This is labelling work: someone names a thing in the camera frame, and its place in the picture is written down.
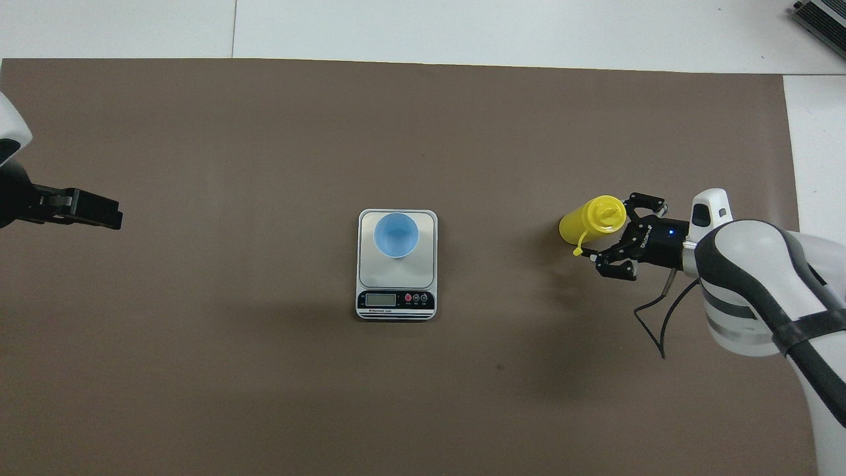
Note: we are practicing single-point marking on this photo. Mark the white digital kitchen scale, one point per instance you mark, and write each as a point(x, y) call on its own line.
point(396, 277)

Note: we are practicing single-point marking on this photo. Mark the yellow squeeze seasoning bottle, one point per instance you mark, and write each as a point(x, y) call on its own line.
point(588, 221)

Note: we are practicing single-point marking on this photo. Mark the brown table mat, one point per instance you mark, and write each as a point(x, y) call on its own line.
point(396, 132)

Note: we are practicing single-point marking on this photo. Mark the light blue plastic cup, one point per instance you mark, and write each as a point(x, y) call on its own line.
point(395, 235)

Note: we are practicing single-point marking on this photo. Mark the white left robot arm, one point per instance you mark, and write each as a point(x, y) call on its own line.
point(10, 125)

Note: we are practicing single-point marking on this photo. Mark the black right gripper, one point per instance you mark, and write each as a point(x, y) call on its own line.
point(661, 243)

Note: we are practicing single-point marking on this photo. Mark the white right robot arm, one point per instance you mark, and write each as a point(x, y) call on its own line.
point(747, 264)

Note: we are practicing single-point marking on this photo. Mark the grey metal device box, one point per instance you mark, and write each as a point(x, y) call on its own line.
point(823, 20)

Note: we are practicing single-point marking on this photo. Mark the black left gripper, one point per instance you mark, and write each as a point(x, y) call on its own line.
point(13, 198)

